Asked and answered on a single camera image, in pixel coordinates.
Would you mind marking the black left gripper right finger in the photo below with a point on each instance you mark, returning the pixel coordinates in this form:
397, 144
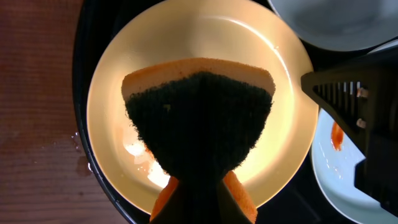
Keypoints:
223, 209

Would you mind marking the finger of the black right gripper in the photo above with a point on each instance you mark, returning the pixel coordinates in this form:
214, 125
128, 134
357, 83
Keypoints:
356, 99

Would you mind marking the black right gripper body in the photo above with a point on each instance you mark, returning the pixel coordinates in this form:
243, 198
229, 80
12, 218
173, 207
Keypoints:
376, 175

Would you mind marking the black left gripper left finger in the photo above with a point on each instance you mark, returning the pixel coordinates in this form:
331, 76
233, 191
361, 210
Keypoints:
177, 203

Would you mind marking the green and yellow sponge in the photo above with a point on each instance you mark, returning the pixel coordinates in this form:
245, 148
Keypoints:
200, 117

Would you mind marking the yellow plate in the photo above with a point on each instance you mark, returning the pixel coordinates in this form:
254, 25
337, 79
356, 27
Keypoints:
241, 31

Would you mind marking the mint plate at right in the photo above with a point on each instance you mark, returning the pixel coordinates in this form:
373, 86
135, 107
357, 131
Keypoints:
334, 159

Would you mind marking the mint plate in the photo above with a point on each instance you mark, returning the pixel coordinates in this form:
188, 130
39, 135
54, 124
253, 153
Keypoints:
334, 159
340, 25

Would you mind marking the mint plate at back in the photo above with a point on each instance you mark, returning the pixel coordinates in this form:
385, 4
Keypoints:
340, 25

